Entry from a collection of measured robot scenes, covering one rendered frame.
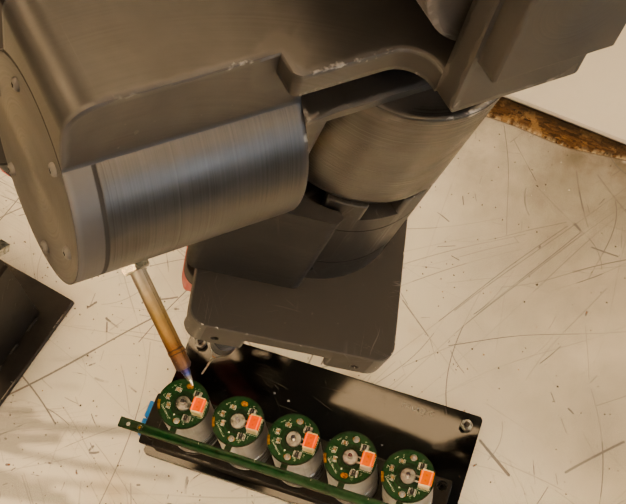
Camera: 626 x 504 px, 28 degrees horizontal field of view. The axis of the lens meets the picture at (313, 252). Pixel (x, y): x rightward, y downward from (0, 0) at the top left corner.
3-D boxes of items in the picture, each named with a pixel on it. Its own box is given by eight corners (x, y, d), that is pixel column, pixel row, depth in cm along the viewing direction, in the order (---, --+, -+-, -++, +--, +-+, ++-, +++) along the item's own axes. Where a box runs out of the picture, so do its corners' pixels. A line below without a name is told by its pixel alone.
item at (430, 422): (146, 458, 65) (142, 452, 64) (196, 335, 68) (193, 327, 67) (442, 556, 62) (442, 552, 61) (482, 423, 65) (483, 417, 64)
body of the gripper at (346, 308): (177, 341, 39) (221, 251, 33) (226, 68, 43) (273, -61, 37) (375, 382, 40) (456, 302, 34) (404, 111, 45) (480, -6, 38)
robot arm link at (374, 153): (266, 259, 34) (333, 141, 28) (184, 83, 35) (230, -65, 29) (476, 186, 37) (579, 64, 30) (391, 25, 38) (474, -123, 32)
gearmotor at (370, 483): (338, 454, 63) (333, 424, 59) (384, 469, 63) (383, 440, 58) (322, 499, 63) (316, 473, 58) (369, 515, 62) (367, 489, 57)
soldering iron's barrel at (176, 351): (198, 361, 61) (140, 242, 61) (199, 363, 59) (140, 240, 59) (170, 374, 61) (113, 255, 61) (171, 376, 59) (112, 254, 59)
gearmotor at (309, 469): (286, 437, 64) (277, 406, 59) (331, 452, 64) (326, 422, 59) (269, 482, 63) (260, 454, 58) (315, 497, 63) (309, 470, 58)
